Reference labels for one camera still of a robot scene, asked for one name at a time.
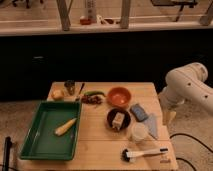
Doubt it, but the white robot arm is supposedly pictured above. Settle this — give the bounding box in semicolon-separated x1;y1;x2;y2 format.
158;62;213;125

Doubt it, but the orange bowl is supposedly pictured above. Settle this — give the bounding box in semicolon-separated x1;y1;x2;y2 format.
106;87;131;108

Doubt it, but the bunch of dark grapes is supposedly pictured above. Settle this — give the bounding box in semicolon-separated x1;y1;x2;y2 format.
81;95;102;104

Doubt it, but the green chili pepper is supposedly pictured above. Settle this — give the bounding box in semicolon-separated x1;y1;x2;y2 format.
84;91;105;97

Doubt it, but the black bowl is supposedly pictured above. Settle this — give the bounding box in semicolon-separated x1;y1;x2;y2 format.
107;108;131;131

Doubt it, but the metal cup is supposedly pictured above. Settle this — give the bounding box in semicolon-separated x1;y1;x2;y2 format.
64;80;75;95

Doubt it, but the beige block in bowl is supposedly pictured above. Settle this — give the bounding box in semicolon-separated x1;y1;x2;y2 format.
112;113;125;130

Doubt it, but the blue sponge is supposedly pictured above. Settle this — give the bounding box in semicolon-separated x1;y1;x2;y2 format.
130;104;148;122

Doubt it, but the yellow round fruit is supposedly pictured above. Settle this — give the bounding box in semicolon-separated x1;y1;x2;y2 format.
51;89;64;100

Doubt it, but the grey cloth piece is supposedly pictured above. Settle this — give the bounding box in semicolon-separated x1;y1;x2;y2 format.
144;113;158;139

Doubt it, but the clear plastic cup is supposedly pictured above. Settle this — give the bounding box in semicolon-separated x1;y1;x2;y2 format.
131;123;148;143

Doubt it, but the red object on shelf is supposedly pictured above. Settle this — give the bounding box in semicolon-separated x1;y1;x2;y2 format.
79;16;92;25

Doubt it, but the white bottle on shelf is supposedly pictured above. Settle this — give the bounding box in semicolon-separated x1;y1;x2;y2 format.
85;0;97;23

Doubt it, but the green plastic tray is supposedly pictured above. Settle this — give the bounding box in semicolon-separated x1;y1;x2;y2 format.
20;101;81;161

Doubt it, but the black stand at left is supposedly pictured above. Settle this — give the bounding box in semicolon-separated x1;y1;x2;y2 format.
2;136;12;171

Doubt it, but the black handled utensil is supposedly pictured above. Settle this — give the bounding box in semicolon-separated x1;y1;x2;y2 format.
75;83;85;101

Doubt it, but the white handled black brush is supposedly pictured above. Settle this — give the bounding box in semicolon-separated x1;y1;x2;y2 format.
121;148;168;162

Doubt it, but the black cable on floor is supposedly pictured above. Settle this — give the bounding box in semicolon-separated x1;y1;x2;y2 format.
169;132;213;171

